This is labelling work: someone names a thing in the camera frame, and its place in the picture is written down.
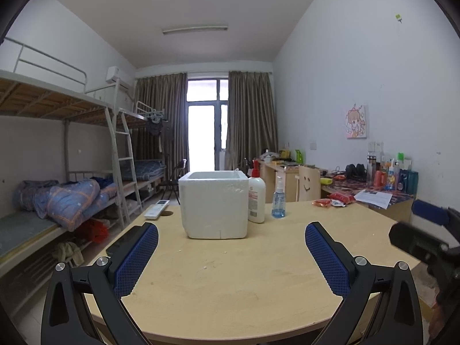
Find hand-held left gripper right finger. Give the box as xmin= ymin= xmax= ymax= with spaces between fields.
xmin=305 ymin=222 xmax=425 ymax=345

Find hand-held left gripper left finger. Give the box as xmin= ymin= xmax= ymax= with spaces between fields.
xmin=41 ymin=222 xmax=159 ymax=345

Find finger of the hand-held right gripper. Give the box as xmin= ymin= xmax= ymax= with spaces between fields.
xmin=389 ymin=221 xmax=451 ymax=264
xmin=411 ymin=199 xmax=460 ymax=227

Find white foam box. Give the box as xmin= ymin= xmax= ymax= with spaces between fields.
xmin=179 ymin=170 xmax=250 ymax=239

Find black phone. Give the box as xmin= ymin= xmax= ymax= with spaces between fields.
xmin=105 ymin=225 xmax=144 ymax=259

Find desk with patterned cloth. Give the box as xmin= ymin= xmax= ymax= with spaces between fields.
xmin=320 ymin=176 xmax=414 ymax=223

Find red bag under bed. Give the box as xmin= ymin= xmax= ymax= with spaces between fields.
xmin=77 ymin=219 xmax=108 ymax=243

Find row of toiletry bottles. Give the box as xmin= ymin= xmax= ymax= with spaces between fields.
xmin=367 ymin=151 xmax=419 ymax=195

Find white remote control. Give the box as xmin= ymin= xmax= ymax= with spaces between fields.
xmin=144 ymin=199 xmax=170 ymax=220

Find printed paper sheet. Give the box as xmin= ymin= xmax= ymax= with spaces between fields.
xmin=354 ymin=189 xmax=393 ymax=210

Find large red snack packet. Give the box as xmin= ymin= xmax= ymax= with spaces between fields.
xmin=329 ymin=192 xmax=356 ymax=204

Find beige cloth on floor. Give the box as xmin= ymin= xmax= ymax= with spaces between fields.
xmin=54 ymin=241 xmax=85 ymax=267

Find clear blue spray bottle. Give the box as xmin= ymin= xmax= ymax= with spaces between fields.
xmin=271 ymin=176 xmax=286 ymax=219

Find wooden chair with smiley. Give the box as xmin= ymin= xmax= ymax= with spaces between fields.
xmin=297 ymin=165 xmax=321 ymax=202

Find blue and orange plaid blanket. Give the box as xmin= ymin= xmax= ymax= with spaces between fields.
xmin=14 ymin=178 xmax=119 ymax=232

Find black headphones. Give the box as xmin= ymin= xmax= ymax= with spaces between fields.
xmin=345 ymin=163 xmax=366 ymax=180

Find black folding chair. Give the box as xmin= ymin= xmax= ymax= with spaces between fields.
xmin=158 ymin=158 xmax=187 ymax=205

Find dark blue bedding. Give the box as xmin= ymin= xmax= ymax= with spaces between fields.
xmin=120 ymin=159 xmax=166 ymax=181

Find white lotion bottle red pump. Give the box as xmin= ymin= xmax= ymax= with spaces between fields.
xmin=248 ymin=159 xmax=267 ymax=224

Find white bunk bed ladder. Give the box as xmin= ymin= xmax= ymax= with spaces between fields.
xmin=105 ymin=108 xmax=142 ymax=227

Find light wooden desk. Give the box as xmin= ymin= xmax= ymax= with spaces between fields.
xmin=257 ymin=158 xmax=324 ymax=202

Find hanging dark clothes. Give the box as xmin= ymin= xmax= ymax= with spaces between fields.
xmin=145 ymin=113 xmax=165 ymax=138

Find brown curtain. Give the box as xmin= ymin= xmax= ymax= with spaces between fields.
xmin=228 ymin=71 xmax=279 ymax=171
xmin=134 ymin=73 xmax=189 ymax=184

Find distant white bunk bed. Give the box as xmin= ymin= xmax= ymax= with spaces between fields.
xmin=118 ymin=101 xmax=169 ymax=204

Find glass balcony door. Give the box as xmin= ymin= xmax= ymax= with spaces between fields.
xmin=187 ymin=75 xmax=231 ymax=171

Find white air conditioner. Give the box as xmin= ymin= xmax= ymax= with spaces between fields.
xmin=105 ymin=66 xmax=132 ymax=90

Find white metal bunk bed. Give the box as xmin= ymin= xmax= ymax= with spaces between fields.
xmin=0 ymin=36 xmax=144 ymax=281

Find ceiling tube light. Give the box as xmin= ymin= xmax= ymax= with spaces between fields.
xmin=162 ymin=25 xmax=229 ymax=36

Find pink cartoon wall poster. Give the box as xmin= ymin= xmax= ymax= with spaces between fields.
xmin=346 ymin=105 xmax=369 ymax=139

